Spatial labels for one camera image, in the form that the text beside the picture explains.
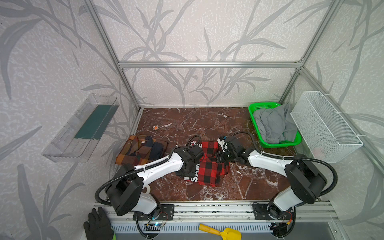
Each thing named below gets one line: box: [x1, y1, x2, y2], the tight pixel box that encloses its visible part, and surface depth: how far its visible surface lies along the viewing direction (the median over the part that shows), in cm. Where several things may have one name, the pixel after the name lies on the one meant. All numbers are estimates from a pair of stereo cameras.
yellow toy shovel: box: [198, 223, 242, 240], surface depth 68 cm
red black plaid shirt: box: [197, 141, 231, 187], surface depth 86 cm
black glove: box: [83, 206, 114, 240], surface depth 70 cm
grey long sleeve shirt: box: [253, 102, 298, 144], surface depth 105 cm
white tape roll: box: [144, 185, 151, 195], surface depth 83 cm
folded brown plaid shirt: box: [115, 135, 169, 168], surface depth 94 cm
